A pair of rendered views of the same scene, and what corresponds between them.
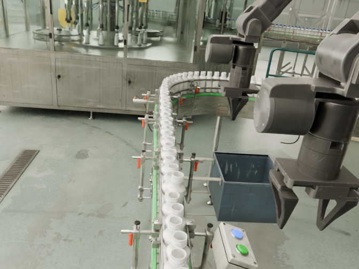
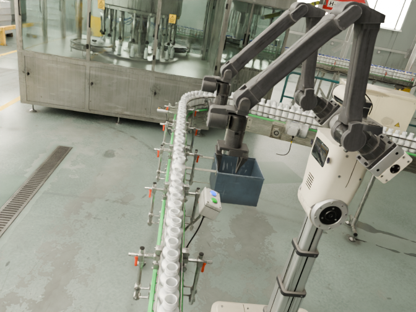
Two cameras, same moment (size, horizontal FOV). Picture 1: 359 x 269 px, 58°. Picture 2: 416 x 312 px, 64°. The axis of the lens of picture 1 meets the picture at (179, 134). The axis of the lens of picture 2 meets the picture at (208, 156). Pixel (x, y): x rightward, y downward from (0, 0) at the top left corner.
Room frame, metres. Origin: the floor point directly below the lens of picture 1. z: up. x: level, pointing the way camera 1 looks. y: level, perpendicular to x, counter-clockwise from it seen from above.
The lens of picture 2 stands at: (-0.62, -0.10, 1.89)
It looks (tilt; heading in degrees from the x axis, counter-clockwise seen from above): 24 degrees down; 359
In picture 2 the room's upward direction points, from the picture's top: 11 degrees clockwise
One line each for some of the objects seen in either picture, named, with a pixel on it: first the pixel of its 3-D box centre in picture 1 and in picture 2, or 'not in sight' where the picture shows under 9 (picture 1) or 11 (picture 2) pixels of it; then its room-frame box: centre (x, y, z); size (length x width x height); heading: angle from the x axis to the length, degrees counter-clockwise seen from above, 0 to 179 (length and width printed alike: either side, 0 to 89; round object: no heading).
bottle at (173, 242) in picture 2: not in sight; (169, 259); (0.27, -0.06, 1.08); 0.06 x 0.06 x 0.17
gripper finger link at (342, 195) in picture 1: (318, 202); (234, 160); (0.41, -0.21, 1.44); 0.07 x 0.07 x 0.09; 6
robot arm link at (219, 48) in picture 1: (231, 40); (216, 80); (0.85, -0.11, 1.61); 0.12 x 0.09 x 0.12; 96
